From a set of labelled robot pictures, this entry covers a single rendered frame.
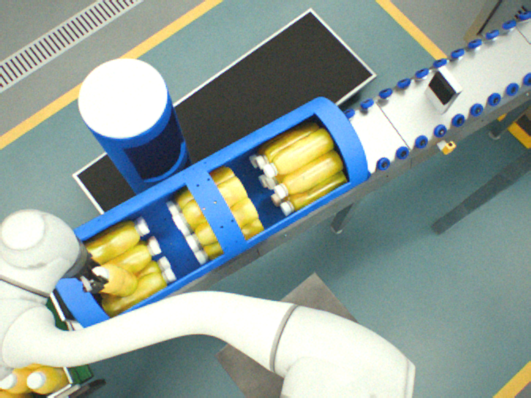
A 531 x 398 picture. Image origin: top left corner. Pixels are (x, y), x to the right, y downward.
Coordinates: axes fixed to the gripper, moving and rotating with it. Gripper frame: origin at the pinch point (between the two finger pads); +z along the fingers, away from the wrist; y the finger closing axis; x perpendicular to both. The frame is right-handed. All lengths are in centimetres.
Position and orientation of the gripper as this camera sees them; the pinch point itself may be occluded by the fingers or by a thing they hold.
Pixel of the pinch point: (95, 273)
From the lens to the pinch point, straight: 131.6
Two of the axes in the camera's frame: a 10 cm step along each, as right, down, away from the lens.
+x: -8.6, 4.8, -1.6
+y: -5.1, -8.2, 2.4
